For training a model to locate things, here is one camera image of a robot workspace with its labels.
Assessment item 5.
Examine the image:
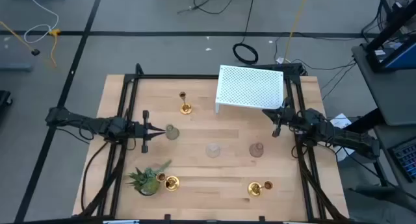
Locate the person's leg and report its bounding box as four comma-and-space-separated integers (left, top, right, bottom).
346, 181, 416, 224

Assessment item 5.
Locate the black equipment stand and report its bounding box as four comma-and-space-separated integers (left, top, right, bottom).
361, 0, 416, 72

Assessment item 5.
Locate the white paper sheet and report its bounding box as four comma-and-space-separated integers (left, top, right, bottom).
330, 112, 354, 162

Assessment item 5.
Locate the black aluminium table frame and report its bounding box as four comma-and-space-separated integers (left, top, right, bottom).
73, 63, 350, 224

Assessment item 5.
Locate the clear ribbed glass candle holder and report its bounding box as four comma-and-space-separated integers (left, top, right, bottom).
205, 142, 222, 159

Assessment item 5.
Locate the white floor cable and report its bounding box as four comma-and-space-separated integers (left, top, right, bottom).
23, 0, 60, 45

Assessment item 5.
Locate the grey floor base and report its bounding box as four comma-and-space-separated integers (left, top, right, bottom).
0, 63, 33, 72

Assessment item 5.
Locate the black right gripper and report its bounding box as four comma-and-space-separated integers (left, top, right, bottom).
262, 98, 296, 138

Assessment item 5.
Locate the tall brass candlestick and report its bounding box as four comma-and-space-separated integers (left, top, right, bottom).
247, 180, 274, 197
179, 91, 193, 116
156, 172, 181, 192

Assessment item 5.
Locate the white perforated metal shelf riser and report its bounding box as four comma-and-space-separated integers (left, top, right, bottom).
214, 64, 285, 114

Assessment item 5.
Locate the potted green succulent plant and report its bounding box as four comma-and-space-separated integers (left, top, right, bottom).
128, 158, 172, 197

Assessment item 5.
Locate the grey side table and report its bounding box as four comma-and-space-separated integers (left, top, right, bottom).
352, 44, 416, 127

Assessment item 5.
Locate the yellow hanging cable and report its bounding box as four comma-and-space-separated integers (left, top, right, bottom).
284, 0, 309, 63

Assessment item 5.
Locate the coiled black floor cable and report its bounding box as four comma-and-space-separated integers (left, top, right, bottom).
231, 0, 259, 65

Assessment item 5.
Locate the thin black floor cable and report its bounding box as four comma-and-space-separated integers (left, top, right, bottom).
177, 0, 240, 16

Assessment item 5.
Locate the black keyboard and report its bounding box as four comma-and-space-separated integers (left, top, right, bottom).
388, 136, 416, 183

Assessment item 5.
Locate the pink ribbed glass candle holder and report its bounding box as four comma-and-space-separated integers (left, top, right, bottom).
248, 142, 265, 158

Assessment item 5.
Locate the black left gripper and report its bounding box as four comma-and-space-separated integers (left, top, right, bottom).
129, 109, 166, 154

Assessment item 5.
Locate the yellow cord with black end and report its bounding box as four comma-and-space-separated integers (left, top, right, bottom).
0, 20, 41, 56

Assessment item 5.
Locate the green ribbed glass candle holder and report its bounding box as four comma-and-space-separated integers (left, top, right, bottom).
164, 124, 180, 141

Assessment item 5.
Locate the yellow plug with cable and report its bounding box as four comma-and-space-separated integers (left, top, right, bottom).
48, 28, 62, 69

